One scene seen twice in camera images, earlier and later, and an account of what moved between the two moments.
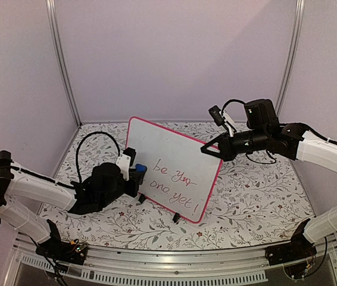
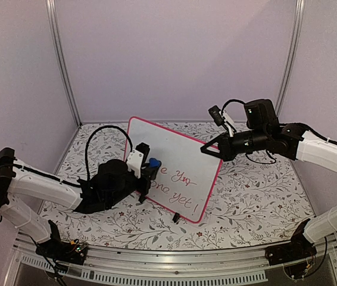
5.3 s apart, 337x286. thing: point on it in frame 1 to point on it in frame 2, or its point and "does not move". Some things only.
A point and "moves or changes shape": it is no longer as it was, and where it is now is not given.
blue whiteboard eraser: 140,168 moves or changes shape
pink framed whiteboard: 180,177 does not move
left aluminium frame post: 55,27 does not move
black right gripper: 225,153 does not move
